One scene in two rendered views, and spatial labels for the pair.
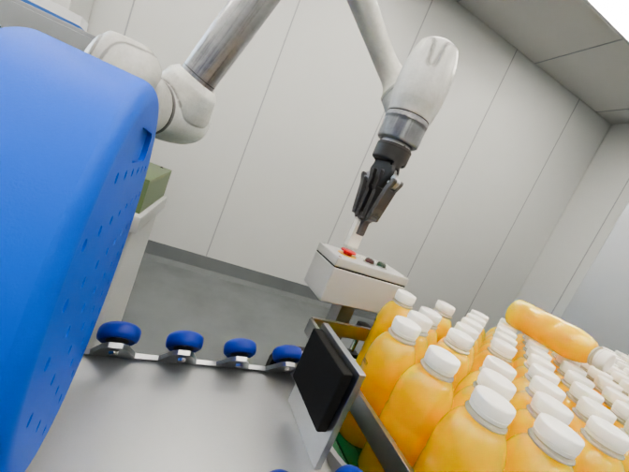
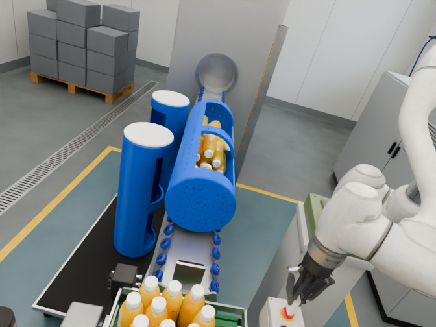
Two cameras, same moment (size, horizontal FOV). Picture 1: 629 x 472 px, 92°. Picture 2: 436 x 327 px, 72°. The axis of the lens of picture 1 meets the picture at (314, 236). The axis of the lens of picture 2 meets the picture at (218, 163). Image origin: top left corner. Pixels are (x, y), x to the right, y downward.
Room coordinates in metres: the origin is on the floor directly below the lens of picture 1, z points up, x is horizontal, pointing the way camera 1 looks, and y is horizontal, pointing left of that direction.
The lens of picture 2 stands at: (0.57, -0.72, 1.86)
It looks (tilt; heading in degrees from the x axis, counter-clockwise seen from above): 31 degrees down; 110
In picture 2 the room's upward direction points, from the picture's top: 16 degrees clockwise
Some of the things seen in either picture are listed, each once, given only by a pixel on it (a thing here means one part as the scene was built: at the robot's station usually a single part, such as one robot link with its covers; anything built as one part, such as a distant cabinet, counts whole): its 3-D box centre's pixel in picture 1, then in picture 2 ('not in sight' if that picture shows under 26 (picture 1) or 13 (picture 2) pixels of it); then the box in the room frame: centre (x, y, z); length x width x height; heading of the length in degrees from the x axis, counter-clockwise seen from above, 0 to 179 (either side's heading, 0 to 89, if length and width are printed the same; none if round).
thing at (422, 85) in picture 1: (423, 83); (353, 218); (0.68, -0.08, 1.49); 0.13 x 0.11 x 0.16; 171
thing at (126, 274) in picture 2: not in sight; (124, 283); (0.18, -0.21, 0.95); 0.10 x 0.07 x 0.10; 27
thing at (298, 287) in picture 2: (376, 197); (300, 283); (0.66, -0.09, 1.24); 0.04 x 0.01 x 0.11; 117
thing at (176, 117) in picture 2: not in sight; (162, 148); (-0.61, 1.11, 0.59); 0.28 x 0.28 x 0.88
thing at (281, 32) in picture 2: not in sight; (246, 138); (-0.04, 1.40, 0.85); 0.06 x 0.06 x 1.70; 27
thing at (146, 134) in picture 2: not in sight; (149, 133); (-0.35, 0.54, 1.03); 0.28 x 0.28 x 0.01
